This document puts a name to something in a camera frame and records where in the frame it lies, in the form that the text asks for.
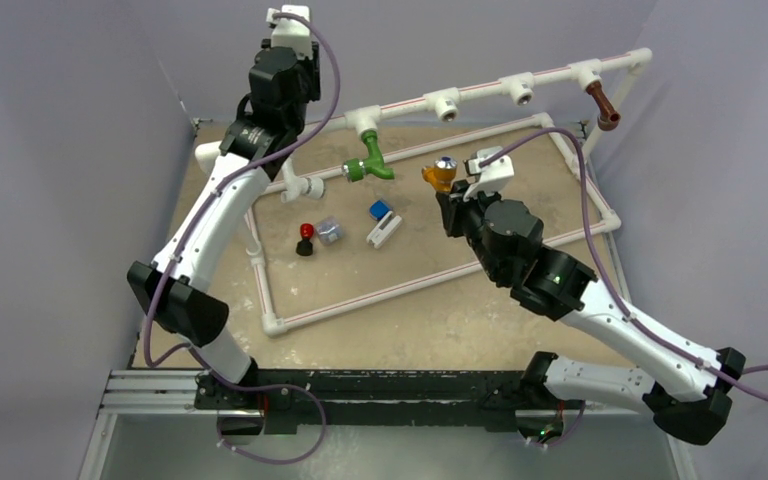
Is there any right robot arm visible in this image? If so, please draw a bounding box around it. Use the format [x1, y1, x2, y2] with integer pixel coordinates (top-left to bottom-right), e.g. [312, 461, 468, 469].
[435, 190, 746, 446]

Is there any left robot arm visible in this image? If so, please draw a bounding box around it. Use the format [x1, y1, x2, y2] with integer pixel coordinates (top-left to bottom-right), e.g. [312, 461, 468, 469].
[126, 40, 321, 409]

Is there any blue small block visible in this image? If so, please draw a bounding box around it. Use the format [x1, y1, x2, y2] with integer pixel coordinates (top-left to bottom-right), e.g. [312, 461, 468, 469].
[368, 200, 391, 222]

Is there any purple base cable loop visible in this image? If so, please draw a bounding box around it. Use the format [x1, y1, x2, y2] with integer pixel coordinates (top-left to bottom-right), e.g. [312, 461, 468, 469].
[216, 386, 331, 467]

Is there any white PVC pipe frame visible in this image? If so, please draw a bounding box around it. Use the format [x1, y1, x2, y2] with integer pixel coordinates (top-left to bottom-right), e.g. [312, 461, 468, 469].
[194, 47, 654, 339]

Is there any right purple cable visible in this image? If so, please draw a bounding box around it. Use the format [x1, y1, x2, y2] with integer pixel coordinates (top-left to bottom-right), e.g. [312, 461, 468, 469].
[478, 127, 768, 415]

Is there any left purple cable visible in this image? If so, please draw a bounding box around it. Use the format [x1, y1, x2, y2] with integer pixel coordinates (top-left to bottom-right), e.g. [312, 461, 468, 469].
[142, 11, 343, 392]

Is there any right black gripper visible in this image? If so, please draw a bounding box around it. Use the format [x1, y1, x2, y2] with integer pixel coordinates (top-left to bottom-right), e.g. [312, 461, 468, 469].
[440, 179, 507, 284]

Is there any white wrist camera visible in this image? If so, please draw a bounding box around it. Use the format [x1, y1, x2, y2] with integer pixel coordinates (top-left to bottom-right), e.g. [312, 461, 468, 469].
[464, 146, 515, 200]
[266, 4, 313, 60]

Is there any clear plastic small box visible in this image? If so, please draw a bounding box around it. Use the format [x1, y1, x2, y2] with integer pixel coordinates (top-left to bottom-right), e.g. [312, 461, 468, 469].
[314, 216, 344, 246]

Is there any brown plastic faucet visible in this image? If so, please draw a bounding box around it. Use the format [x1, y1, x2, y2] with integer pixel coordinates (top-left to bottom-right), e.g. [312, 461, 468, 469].
[585, 80, 621, 131]

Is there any orange plastic faucet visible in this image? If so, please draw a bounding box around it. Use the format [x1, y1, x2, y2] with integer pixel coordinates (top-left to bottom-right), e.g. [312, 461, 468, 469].
[421, 156, 458, 193]

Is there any white plastic faucet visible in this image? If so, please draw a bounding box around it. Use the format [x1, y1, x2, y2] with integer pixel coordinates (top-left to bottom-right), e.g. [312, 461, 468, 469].
[281, 155, 326, 203]

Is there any red and black knob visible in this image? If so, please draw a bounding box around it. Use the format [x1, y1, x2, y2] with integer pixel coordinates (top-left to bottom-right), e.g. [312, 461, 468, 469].
[295, 223, 315, 257]

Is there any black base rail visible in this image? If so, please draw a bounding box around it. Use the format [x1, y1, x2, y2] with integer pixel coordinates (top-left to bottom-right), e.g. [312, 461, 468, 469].
[195, 369, 582, 436]

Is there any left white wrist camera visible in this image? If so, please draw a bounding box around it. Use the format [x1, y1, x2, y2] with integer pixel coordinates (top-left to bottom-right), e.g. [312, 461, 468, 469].
[266, 4, 313, 60]

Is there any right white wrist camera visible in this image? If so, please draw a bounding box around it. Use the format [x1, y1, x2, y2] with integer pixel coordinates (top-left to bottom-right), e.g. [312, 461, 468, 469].
[464, 146, 515, 200]

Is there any white plastic clip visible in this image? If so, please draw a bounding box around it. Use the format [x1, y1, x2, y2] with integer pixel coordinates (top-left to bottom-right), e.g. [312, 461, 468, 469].
[366, 211, 403, 249]

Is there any green plastic faucet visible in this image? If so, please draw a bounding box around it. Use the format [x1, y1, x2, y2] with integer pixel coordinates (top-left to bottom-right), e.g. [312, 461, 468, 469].
[341, 130, 395, 182]

